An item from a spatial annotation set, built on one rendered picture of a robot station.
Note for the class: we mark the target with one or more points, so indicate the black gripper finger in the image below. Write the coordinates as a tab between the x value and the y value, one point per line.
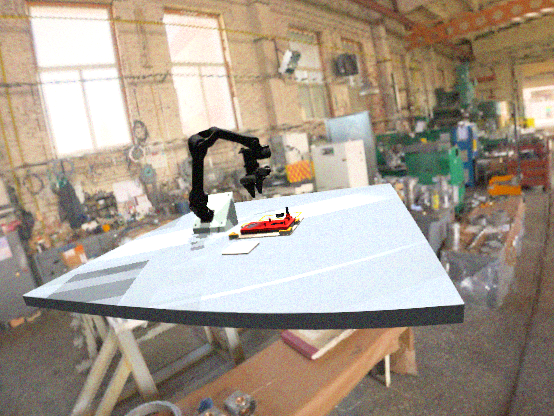
258	184
250	187

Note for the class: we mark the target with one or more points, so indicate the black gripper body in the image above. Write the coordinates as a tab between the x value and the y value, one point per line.
250	176

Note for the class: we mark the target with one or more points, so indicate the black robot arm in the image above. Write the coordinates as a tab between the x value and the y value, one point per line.
198	148

